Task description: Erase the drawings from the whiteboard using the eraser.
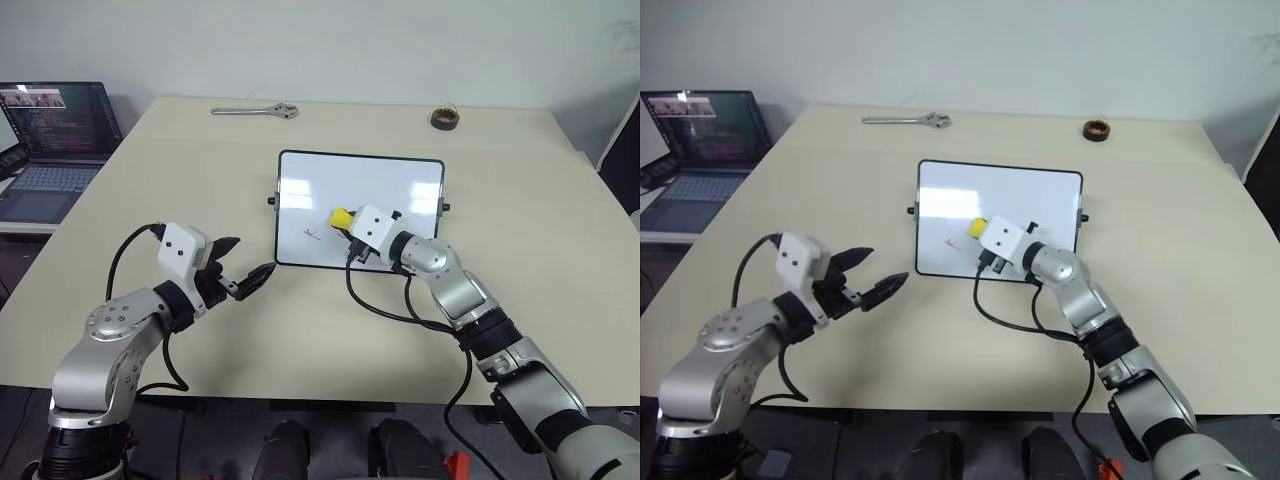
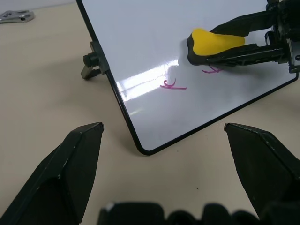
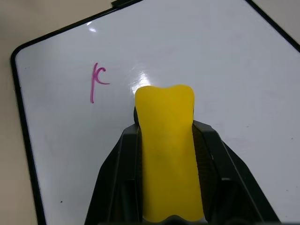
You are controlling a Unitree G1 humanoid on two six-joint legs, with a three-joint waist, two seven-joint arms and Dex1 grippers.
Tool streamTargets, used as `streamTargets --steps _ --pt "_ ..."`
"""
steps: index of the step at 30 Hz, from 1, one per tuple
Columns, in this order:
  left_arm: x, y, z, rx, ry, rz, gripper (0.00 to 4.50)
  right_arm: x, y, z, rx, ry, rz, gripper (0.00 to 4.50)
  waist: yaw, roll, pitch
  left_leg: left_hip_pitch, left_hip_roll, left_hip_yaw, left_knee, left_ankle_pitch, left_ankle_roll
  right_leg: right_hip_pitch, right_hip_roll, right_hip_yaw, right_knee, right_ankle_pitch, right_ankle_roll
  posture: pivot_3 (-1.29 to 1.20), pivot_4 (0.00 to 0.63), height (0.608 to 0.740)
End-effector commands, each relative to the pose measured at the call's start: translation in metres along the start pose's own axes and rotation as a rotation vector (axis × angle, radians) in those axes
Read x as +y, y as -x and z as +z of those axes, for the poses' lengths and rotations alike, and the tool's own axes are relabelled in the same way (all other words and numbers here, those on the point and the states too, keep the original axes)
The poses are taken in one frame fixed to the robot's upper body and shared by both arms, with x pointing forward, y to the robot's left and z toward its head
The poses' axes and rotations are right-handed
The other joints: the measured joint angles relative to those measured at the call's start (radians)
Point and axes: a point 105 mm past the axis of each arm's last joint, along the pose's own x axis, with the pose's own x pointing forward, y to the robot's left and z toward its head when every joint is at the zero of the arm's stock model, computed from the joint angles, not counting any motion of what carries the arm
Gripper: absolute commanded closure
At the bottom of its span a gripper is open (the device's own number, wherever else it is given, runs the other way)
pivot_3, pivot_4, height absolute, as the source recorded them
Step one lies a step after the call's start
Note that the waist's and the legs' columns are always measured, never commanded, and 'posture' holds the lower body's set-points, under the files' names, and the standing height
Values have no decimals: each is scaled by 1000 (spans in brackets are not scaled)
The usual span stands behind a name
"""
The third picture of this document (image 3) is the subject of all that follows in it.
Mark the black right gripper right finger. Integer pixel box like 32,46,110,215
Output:
191,119,281,225

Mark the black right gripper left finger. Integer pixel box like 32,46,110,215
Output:
84,123,144,225

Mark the yellow whiteboard eraser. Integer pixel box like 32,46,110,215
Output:
133,84,204,223

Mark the black-framed whiteboard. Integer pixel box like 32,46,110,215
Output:
10,0,300,225

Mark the purple marker drawing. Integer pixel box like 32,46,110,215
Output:
90,62,110,104

